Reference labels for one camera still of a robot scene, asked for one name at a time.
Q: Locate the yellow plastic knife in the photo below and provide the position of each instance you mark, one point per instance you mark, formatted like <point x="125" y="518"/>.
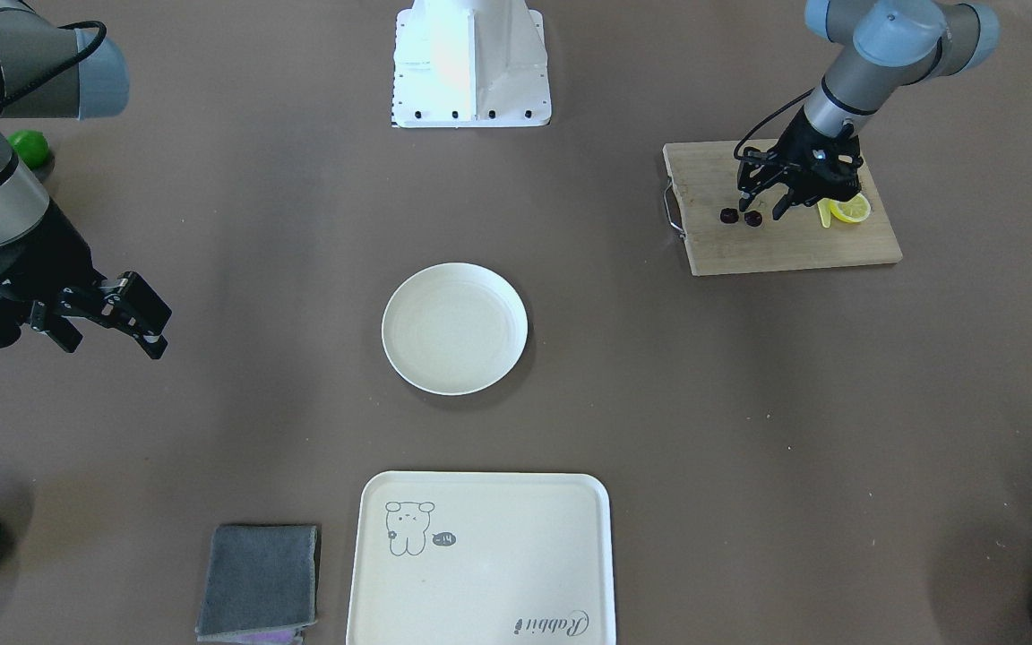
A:
<point x="823" y="208"/>

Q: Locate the cream round plate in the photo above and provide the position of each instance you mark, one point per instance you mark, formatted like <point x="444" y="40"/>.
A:
<point x="454" y="328"/>

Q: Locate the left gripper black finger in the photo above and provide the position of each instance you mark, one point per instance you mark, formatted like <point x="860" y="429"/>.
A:
<point x="784" y="203"/>

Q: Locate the grey folded cloth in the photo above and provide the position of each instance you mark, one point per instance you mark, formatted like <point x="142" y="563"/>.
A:
<point x="260" y="584"/>

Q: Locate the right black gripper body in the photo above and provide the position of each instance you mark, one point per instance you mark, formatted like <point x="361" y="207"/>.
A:
<point x="57" y="257"/>

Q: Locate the white pedestal column base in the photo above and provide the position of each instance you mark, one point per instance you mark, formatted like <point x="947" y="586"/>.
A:
<point x="470" y="64"/>

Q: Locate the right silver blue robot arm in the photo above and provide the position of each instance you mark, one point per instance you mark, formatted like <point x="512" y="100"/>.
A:
<point x="49" y="71"/>

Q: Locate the green lime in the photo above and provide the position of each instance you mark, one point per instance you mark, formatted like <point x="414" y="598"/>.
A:
<point x="31" y="147"/>

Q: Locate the cream rabbit tray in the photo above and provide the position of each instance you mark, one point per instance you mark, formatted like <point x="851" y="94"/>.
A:
<point x="483" y="558"/>

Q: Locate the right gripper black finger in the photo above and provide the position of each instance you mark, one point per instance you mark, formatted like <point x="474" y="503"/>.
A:
<point x="130" y="305"/>

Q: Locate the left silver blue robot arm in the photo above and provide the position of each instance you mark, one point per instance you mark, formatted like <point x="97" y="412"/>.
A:
<point x="885" y="45"/>

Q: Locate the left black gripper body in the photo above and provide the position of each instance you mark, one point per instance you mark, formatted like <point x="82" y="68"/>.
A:
<point x="796" y="149"/>

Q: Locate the bamboo cutting board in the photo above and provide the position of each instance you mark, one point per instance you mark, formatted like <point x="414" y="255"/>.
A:
<point x="703" y="177"/>

